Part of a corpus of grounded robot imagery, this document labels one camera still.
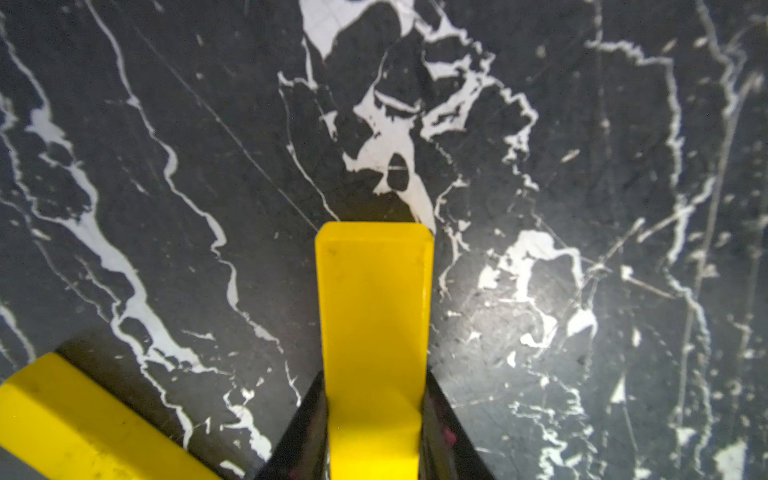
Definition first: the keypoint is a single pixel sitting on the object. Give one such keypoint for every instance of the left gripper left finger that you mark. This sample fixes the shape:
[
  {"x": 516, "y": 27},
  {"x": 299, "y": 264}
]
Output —
[{"x": 302, "y": 451}]

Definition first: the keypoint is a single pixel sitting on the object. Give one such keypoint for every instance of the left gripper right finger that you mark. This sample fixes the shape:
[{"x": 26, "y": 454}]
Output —
[{"x": 445, "y": 449}]

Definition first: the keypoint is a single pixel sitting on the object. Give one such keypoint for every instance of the long yellow block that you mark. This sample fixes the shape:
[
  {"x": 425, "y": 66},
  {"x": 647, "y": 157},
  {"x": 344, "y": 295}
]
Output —
[{"x": 374, "y": 289}]

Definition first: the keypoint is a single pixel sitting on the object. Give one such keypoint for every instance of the short yellow block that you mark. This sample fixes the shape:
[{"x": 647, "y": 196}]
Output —
[{"x": 62, "y": 424}]

